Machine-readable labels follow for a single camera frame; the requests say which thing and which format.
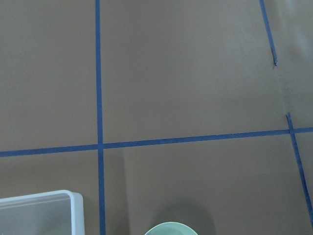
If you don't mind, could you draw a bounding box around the mint green bowl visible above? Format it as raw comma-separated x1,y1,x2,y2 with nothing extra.
145,222,198,235

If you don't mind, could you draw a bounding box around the clear plastic storage box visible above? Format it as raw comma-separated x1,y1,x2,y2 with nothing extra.
0,190,85,235

